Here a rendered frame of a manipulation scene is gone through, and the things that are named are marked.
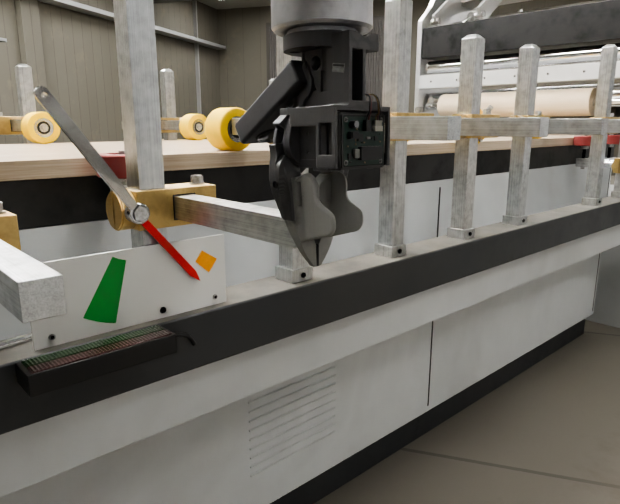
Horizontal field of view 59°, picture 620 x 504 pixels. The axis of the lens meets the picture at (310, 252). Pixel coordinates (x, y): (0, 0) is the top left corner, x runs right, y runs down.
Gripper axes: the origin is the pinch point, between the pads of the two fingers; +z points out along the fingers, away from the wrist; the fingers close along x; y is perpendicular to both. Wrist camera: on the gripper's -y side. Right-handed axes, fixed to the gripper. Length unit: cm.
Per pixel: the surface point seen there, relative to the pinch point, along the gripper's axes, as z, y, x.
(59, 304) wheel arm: 0.2, -0.1, -24.0
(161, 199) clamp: -3.8, -24.2, -3.5
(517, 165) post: -4, -27, 94
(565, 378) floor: 80, -40, 166
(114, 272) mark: 4.6, -24.3, -10.3
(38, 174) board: -6.5, -45.6, -11.7
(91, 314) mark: 9.2, -24.4, -13.5
